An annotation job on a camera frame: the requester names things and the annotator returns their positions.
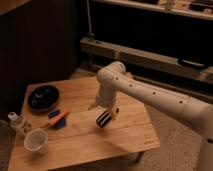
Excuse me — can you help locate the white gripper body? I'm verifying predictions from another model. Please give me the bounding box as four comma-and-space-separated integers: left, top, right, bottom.
95, 87, 116, 108

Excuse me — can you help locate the black bowl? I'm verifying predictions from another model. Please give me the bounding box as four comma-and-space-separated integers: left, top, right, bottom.
27, 85, 60, 111

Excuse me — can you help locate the orange handled tool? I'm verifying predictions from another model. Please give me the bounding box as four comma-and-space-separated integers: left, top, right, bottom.
43, 111, 69, 129

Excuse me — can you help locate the clear plastic bottle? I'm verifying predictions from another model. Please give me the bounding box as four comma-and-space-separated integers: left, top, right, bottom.
8, 112, 32, 136

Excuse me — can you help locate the wooden low table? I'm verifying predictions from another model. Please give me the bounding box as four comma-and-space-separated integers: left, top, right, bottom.
8, 77, 160, 171

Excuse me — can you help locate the blue block lower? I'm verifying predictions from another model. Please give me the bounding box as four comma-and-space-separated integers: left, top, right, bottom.
54, 118, 66, 129

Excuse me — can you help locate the blue block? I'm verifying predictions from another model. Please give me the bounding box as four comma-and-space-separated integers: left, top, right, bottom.
49, 110, 60, 119
54, 118, 66, 129

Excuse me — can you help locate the metal pole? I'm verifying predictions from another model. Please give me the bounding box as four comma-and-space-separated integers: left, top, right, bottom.
86, 0, 94, 40

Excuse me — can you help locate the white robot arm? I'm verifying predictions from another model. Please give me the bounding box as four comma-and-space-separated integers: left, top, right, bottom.
90, 61, 213, 171

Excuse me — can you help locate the blue block upper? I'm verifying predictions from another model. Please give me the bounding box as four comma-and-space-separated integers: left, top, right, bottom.
49, 110, 60, 119

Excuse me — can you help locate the black handle on shelf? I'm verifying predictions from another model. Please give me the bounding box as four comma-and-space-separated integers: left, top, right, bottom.
177, 59, 210, 70

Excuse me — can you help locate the long wooden shelf beam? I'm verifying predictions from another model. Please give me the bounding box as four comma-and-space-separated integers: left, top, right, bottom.
80, 37, 213, 84

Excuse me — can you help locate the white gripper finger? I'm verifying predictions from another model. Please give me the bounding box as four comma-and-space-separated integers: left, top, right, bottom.
88, 103, 97, 110
108, 105, 119, 120

